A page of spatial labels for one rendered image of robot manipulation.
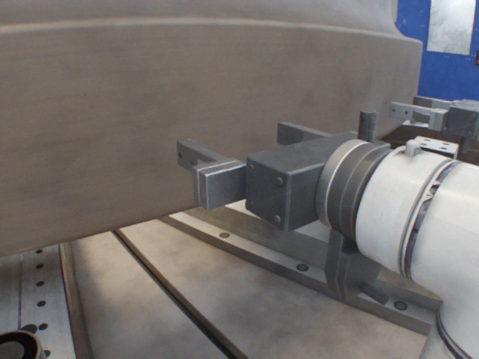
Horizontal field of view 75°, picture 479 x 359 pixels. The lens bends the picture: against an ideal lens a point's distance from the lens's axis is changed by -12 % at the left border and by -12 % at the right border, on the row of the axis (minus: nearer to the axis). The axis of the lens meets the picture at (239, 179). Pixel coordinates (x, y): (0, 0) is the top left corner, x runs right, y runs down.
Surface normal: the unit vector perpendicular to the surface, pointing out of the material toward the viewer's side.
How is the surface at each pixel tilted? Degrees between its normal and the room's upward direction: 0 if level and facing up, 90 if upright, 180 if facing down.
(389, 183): 46
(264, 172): 90
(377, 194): 61
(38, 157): 90
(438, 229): 66
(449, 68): 90
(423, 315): 0
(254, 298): 0
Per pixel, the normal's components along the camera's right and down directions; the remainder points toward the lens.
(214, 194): 0.58, 0.31
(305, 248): -0.58, -0.01
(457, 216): -0.66, -0.36
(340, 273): -0.81, 0.22
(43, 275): 0.00, -0.93
